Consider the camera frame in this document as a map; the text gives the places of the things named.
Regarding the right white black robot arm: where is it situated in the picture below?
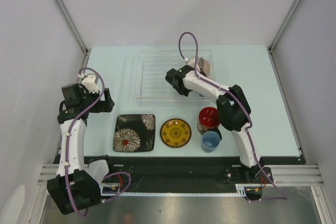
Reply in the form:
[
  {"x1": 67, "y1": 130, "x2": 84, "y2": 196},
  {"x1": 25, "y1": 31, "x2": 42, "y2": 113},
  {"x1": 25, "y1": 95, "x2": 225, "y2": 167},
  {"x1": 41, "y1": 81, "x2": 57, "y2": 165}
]
[{"x1": 165, "y1": 65, "x2": 262, "y2": 183}]

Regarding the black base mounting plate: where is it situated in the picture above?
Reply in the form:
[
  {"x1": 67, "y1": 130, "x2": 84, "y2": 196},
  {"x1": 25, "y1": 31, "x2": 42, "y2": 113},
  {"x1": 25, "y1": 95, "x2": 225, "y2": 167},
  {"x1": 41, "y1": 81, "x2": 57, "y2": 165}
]
[{"x1": 103, "y1": 155, "x2": 272, "y2": 187}]

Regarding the black floral square plate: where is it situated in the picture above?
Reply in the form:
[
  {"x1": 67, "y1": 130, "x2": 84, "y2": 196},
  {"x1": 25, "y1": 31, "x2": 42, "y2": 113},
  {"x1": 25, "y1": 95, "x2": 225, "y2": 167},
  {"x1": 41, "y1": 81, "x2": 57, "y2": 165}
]
[{"x1": 113, "y1": 114, "x2": 155, "y2": 153}]

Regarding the beige patterned bowl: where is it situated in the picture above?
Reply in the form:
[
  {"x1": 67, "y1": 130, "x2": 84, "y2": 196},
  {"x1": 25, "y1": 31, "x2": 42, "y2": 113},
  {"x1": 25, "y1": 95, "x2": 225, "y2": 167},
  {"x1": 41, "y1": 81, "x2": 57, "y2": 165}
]
[{"x1": 197, "y1": 58, "x2": 211, "y2": 77}]

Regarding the yellow round plate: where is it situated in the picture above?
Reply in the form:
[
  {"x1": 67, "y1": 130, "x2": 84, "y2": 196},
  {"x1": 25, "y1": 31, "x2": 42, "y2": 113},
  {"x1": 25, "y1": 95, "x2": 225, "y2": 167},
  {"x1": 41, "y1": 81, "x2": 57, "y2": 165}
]
[{"x1": 160, "y1": 118, "x2": 192, "y2": 148}]

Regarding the red black lacquer cup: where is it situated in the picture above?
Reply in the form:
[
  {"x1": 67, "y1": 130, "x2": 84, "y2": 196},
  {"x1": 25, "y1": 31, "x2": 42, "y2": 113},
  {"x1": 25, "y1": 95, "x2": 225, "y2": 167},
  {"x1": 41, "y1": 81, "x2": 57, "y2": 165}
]
[{"x1": 197, "y1": 107, "x2": 222, "y2": 140}]

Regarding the clear wire dish rack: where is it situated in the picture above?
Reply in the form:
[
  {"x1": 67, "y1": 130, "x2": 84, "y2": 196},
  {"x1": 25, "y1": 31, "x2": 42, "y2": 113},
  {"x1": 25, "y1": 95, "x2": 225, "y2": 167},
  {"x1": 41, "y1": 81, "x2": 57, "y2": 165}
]
[{"x1": 134, "y1": 50, "x2": 209, "y2": 105}]

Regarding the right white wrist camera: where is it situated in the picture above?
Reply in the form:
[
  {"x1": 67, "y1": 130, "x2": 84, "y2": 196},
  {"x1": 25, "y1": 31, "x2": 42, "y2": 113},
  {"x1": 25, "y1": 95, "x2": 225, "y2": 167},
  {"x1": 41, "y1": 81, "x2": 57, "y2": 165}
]
[{"x1": 184, "y1": 57, "x2": 199, "y2": 70}]

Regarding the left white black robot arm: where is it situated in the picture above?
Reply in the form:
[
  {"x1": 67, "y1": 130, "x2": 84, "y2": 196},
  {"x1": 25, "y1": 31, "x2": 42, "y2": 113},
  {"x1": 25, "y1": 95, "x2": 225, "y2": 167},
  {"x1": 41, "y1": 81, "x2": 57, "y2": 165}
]
[{"x1": 47, "y1": 83, "x2": 116, "y2": 215}]

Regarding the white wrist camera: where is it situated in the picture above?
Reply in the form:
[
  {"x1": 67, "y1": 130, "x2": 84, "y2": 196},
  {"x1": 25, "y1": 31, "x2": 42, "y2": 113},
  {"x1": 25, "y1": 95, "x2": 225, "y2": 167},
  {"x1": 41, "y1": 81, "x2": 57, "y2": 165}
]
[
  {"x1": 78, "y1": 73, "x2": 99, "y2": 94},
  {"x1": 184, "y1": 57, "x2": 199, "y2": 70}
]

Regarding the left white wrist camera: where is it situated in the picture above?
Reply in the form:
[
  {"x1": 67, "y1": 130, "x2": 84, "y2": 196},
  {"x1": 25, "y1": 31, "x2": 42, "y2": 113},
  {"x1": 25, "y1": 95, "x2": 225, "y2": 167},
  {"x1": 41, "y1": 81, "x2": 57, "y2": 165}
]
[{"x1": 78, "y1": 73, "x2": 99, "y2": 94}]

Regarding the white slotted cable duct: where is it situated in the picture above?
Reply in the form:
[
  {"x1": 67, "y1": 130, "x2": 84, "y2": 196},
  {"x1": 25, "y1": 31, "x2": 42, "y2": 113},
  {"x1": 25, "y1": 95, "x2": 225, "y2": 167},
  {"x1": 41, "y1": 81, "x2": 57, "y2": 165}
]
[{"x1": 100, "y1": 182, "x2": 263, "y2": 198}]

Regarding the aluminium frame rail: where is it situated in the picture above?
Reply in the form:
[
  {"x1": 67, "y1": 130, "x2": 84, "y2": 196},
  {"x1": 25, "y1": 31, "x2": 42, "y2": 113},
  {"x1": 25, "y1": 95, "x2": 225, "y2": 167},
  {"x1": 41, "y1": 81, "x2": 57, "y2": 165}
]
[{"x1": 37, "y1": 164, "x2": 324, "y2": 186}]

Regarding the light blue plastic cup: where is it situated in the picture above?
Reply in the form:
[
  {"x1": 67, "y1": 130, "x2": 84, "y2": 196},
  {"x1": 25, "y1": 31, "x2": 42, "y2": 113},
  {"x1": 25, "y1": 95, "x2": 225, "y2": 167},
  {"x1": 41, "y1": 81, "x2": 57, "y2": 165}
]
[{"x1": 201, "y1": 131, "x2": 221, "y2": 153}]

